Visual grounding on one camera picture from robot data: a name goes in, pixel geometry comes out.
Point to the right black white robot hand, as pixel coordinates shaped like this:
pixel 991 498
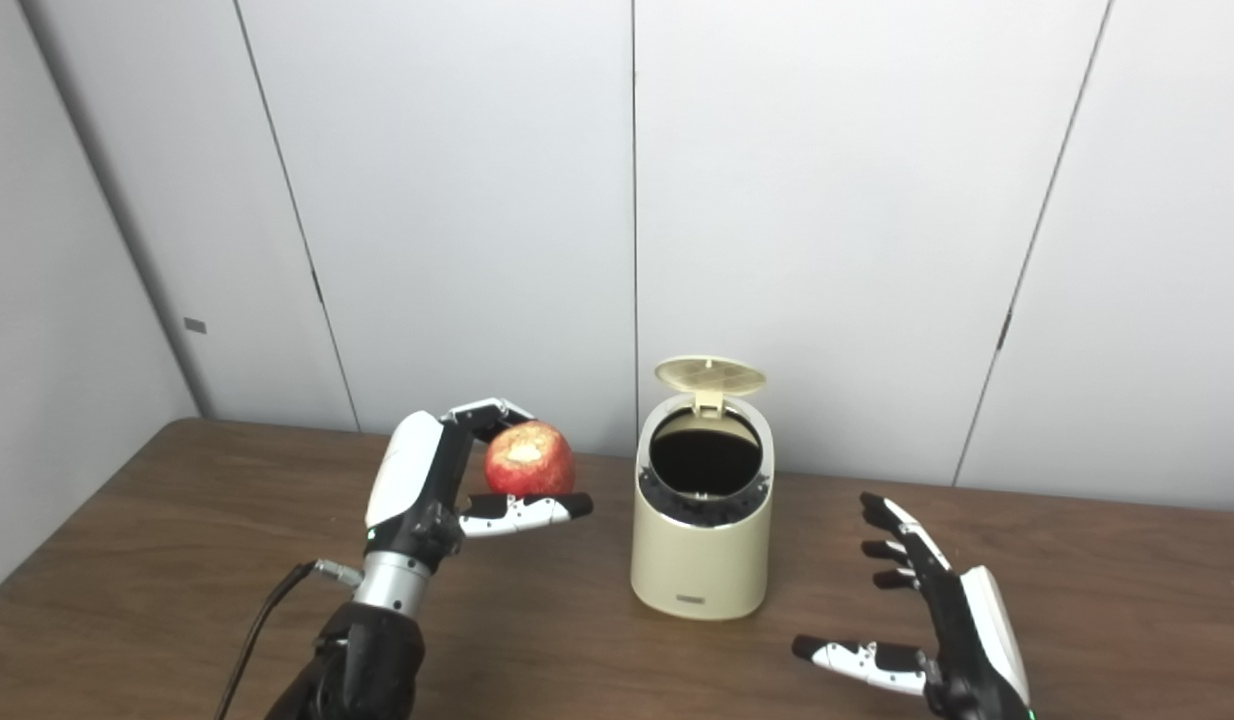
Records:
pixel 977 640

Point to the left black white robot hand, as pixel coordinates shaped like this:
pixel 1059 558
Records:
pixel 412 480

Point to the red apple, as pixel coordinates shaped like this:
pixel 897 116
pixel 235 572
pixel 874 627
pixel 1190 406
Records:
pixel 530 460

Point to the cream-colored bin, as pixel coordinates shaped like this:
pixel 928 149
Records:
pixel 702 565

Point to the cream round bin lid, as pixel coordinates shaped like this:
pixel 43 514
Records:
pixel 710 375

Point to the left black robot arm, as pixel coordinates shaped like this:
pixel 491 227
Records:
pixel 367 660

